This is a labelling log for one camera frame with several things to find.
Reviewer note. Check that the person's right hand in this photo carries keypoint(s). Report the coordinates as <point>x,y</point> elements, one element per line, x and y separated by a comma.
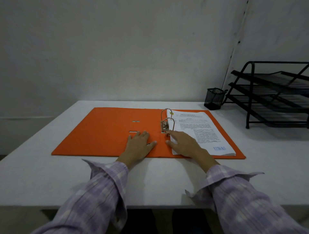
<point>187,145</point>

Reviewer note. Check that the black mesh pen holder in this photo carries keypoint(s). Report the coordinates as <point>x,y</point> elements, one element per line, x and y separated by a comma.
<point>214,98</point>

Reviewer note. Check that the person's left hand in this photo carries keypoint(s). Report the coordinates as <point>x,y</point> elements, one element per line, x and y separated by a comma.
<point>135,149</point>

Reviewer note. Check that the person's left thumb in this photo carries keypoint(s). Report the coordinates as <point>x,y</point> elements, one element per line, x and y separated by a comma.
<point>152,145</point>

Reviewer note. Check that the stack of printed paper sheets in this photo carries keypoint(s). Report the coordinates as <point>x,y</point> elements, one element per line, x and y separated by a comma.
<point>205,131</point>

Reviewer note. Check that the person's right forearm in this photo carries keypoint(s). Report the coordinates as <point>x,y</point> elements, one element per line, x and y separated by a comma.
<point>241,202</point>

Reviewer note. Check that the black tiered document tray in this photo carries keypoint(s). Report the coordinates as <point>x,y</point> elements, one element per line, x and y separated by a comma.
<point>272,96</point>

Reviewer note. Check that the person's right thumb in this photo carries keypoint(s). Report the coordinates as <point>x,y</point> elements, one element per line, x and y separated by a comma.
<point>171,145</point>

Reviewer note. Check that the person's left little finger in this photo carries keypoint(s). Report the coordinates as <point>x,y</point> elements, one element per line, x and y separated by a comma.
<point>129,139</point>

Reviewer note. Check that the orange lever arch binder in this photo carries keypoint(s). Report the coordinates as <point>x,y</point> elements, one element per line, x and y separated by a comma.
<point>103,131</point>

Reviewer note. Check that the person's left forearm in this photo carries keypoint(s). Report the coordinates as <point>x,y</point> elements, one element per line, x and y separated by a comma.
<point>96,200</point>

